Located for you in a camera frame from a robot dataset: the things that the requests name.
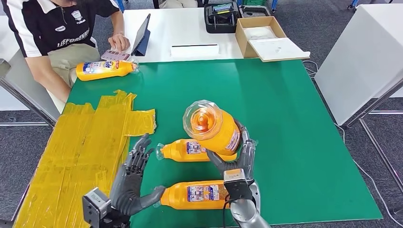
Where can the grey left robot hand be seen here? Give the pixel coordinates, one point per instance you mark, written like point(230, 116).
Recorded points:
point(126, 192)

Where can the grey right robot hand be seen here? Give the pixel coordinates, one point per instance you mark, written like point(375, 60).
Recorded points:
point(247, 160)

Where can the person's left hand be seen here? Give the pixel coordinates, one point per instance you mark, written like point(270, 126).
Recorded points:
point(119, 42)

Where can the orange detergent bottle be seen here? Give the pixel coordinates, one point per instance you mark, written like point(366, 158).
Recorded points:
point(94, 74)
point(176, 151)
point(179, 195)
point(220, 135)

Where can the person's right forearm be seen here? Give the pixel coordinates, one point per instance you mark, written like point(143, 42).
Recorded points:
point(55, 83)

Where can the person's left forearm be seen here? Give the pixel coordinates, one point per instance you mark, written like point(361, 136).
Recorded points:
point(119, 23)

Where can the pink smartphone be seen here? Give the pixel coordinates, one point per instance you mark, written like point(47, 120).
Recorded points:
point(115, 55)

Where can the tablet in dark case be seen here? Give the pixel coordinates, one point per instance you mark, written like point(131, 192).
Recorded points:
point(142, 35)

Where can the green table mat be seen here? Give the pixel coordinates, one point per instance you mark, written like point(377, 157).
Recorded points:
point(267, 104)

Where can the white desk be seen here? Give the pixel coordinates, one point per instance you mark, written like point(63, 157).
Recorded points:
point(178, 26)

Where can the person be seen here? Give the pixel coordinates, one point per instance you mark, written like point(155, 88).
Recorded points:
point(178, 4)
point(37, 28)

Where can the yellow tape patch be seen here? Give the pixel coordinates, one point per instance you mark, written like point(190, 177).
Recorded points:
point(63, 157)

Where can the flat white box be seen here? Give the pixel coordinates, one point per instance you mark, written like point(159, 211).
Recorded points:
point(194, 51)

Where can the black equipment case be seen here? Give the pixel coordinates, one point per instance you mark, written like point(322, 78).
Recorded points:
point(220, 28)

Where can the white box lid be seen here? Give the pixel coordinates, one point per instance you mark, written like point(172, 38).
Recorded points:
point(275, 48)

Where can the open cardboard box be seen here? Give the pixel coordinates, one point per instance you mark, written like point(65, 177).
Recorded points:
point(241, 39)

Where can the white foam pad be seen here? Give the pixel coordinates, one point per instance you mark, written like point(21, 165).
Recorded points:
point(259, 33)

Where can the grey foam case lid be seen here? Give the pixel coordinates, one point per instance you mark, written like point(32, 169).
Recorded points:
point(255, 11)

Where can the green plastic crate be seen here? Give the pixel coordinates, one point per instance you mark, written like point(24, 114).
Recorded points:
point(254, 2)

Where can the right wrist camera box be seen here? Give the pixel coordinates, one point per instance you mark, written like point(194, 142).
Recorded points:
point(237, 187)

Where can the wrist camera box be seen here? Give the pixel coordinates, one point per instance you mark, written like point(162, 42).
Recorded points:
point(237, 187)
point(96, 206)

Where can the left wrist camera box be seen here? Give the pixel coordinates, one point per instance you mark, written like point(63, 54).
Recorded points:
point(96, 206)

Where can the white table with metal frame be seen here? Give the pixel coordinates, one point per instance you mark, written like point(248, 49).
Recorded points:
point(19, 80)
point(359, 56)

